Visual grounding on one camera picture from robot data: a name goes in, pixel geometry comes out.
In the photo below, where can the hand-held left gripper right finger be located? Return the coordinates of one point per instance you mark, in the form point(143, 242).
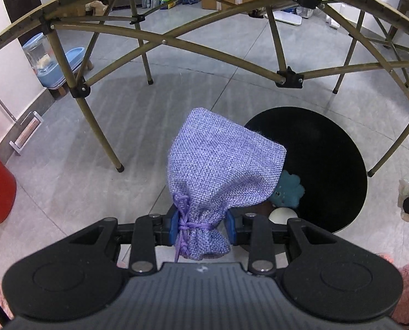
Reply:
point(231, 227)

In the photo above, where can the black trash bin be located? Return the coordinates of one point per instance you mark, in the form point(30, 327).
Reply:
point(328, 165)

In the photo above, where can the cream ball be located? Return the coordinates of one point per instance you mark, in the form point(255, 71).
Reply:
point(283, 215)

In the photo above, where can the teal plush toy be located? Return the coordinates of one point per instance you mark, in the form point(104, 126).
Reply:
point(288, 189)

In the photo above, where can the small open cardboard box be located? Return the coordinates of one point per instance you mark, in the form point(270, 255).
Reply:
point(68, 0)

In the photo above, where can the white flat device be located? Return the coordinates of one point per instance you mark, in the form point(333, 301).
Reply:
point(288, 18)

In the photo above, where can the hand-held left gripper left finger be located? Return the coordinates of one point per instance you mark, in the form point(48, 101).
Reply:
point(173, 227)

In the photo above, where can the olive folding table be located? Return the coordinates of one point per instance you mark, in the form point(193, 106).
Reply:
point(98, 134)

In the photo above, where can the tan plush toy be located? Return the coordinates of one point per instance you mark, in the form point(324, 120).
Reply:
point(96, 7)

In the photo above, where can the white electric heater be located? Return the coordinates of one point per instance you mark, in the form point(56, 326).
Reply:
point(27, 132)

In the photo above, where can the blue pet feeder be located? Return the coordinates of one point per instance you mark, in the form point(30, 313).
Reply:
point(48, 68)

